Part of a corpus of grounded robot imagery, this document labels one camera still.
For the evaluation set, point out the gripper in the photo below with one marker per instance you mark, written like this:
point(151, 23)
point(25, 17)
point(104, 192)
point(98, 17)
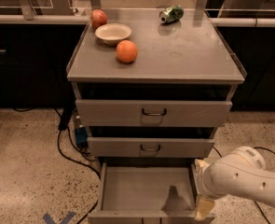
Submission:
point(207, 181)

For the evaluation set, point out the grey bottom drawer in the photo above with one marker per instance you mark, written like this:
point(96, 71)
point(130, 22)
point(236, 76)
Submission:
point(146, 195)

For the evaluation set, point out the grey drawer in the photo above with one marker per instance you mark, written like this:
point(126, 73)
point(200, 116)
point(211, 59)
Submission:
point(146, 195)
point(141, 113)
point(150, 147)

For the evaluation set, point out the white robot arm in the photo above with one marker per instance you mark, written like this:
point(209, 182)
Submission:
point(241, 173)

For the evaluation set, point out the grey middle drawer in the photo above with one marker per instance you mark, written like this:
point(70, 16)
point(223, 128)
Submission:
point(150, 147)

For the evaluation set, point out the grey drawer cabinet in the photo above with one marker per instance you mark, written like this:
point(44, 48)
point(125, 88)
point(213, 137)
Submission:
point(183, 61)

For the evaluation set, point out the grey top drawer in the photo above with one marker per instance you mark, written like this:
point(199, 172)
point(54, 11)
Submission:
point(141, 113)

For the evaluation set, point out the blue power box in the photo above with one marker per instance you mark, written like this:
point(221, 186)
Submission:
point(81, 137)

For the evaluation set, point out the orange fruit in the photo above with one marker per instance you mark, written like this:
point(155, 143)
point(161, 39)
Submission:
point(126, 51)

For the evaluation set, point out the crushed green soda can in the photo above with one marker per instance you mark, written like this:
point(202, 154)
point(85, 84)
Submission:
point(171, 14)

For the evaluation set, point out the white bowl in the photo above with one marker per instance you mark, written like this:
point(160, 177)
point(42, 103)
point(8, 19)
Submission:
point(113, 33)

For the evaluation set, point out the red apple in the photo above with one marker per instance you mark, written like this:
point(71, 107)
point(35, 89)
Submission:
point(98, 18)

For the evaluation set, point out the dark counter cabinet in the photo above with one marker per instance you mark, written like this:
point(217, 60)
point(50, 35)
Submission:
point(33, 60)

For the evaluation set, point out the white rail bar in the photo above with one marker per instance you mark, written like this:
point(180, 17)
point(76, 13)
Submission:
point(58, 19)

